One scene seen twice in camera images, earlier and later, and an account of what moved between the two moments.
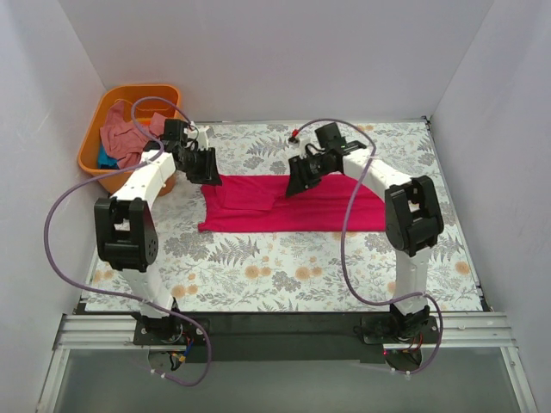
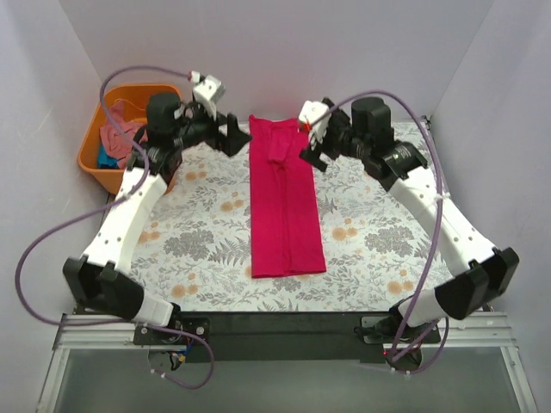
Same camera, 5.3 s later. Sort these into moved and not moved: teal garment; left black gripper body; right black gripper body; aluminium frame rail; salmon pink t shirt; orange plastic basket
Moved: right black gripper body; left black gripper body
Not moved: aluminium frame rail; orange plastic basket; salmon pink t shirt; teal garment
